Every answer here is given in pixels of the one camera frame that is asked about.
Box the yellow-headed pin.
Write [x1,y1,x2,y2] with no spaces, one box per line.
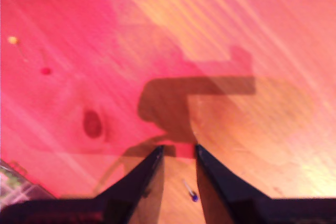
[7,36,28,62]

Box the clear plastic pin organizer box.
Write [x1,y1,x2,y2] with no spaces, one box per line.
[0,159,57,206]

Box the red-headed pin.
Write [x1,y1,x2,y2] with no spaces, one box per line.
[39,48,53,76]

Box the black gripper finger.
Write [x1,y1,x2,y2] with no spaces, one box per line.
[94,145,165,224]
[195,144,272,224]

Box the dark blue-headed pin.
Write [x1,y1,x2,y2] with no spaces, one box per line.
[182,179,200,204]

